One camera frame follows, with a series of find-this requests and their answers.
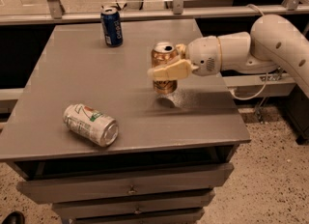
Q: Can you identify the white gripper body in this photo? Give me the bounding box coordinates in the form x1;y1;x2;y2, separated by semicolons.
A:
186;36;221;76

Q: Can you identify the orange La Croix can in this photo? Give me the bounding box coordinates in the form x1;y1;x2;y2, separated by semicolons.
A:
151;42;178;95

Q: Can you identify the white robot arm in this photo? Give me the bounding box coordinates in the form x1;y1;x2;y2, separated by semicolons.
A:
148;14;309;96

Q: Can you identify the blue Pepsi can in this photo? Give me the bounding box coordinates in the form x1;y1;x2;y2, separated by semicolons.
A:
100;7;123;47

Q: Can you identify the white 7up can lying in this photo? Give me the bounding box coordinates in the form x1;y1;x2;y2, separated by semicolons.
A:
63;103;119;147

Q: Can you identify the grey drawer cabinet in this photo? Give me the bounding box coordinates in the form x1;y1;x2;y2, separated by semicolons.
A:
0;18;252;224

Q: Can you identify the middle grey drawer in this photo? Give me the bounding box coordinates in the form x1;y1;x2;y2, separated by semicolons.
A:
52;189;215;219

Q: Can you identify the grey drawer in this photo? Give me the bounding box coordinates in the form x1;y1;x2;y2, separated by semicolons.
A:
73;208;204;224
16;163;234;204
52;189;215;219

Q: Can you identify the bottom grey drawer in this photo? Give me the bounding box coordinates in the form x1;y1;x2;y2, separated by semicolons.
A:
73;208;204;224

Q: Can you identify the top grey drawer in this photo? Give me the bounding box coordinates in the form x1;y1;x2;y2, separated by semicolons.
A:
16;163;234;204

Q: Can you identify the black shoe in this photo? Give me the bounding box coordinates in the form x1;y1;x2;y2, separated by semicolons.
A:
1;211;25;224

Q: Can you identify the white cable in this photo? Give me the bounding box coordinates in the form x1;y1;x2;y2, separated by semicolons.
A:
229;4;270;101

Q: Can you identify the metal window frame rail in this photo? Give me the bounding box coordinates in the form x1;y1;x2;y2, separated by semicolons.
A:
0;0;309;26

